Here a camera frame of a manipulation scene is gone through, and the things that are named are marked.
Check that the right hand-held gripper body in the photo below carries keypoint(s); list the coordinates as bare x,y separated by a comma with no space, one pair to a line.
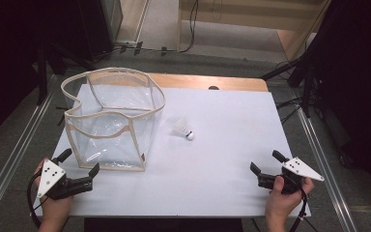
291,175

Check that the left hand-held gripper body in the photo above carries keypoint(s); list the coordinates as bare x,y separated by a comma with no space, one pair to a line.
54,180

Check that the clear plastic bag beige trim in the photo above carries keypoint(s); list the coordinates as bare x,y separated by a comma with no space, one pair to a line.
109,122

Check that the white badminton shuttlecock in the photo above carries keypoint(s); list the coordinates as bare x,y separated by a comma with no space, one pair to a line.
183,130

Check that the person's left hand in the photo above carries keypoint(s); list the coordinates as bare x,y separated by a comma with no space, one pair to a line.
55,203

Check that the person's right hand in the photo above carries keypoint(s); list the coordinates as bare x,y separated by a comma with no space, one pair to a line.
286,199

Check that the white board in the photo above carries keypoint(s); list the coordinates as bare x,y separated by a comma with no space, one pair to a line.
206,154

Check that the black stand leg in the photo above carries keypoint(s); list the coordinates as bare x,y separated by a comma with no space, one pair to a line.
42,74
306,87

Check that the black chair seat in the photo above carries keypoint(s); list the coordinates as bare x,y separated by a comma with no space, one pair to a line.
162,225

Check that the wooden table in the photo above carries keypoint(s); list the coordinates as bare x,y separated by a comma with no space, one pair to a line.
212,82

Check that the black curtain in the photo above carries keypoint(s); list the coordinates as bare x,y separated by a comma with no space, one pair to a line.
9,64
357,83

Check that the dark cabinet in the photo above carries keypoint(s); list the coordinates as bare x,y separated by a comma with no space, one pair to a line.
101,27

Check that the metal floor rail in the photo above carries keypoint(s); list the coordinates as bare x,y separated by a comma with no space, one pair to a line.
327,170
16,151

